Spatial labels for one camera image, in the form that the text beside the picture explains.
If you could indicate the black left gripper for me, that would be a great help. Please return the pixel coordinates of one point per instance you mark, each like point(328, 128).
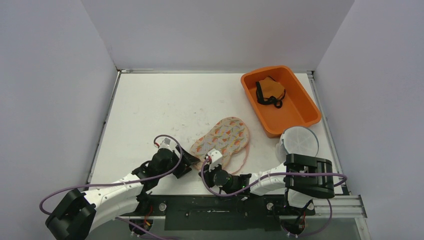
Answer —
point(187, 158)

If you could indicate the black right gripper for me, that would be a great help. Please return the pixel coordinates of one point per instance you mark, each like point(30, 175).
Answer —
point(206, 173)

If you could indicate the pink carrot-print laundry bag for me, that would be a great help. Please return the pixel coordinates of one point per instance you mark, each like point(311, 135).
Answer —
point(229, 136)

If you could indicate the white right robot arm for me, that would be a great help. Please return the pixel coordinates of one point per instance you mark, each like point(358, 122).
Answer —
point(301, 177)

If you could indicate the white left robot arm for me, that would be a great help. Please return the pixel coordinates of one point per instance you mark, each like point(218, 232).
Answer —
point(80, 212)

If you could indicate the white mesh cylindrical laundry bag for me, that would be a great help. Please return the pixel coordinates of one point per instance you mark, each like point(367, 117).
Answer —
point(297, 140)

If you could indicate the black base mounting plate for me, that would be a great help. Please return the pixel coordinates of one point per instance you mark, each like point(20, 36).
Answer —
point(212, 213)

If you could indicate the orange plastic bin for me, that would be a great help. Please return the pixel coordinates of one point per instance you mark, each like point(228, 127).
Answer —
point(298, 107)

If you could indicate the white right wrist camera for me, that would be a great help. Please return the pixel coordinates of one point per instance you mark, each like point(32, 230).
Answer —
point(214, 158)

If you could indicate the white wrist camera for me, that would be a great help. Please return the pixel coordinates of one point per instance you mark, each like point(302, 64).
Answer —
point(214, 158)
point(168, 144)

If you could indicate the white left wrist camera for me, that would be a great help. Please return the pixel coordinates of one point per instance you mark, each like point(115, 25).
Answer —
point(168, 144)

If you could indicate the orange bra with black straps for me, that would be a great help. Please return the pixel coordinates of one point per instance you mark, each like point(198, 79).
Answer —
point(270, 92)

